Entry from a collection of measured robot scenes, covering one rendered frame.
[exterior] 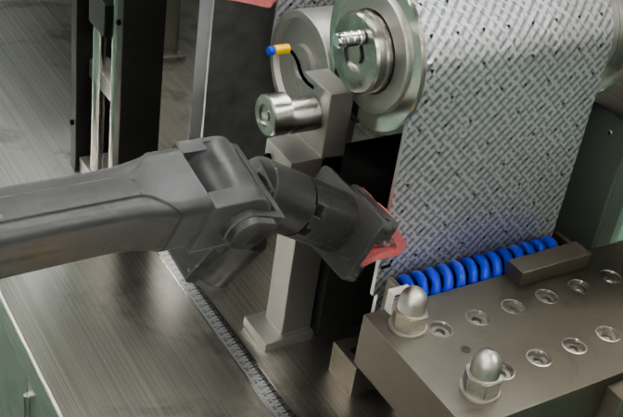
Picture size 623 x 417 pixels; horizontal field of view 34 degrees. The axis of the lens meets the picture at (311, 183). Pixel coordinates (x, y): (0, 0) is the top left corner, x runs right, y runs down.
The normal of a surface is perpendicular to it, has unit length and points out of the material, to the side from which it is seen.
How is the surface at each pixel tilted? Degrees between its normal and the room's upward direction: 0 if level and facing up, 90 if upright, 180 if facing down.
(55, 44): 0
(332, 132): 90
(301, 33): 90
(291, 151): 0
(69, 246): 108
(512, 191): 90
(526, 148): 90
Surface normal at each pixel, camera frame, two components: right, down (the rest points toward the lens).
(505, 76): 0.51, 0.51
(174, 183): 0.43, -0.64
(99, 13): -0.85, 0.18
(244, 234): 0.52, 0.75
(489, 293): 0.13, -0.84
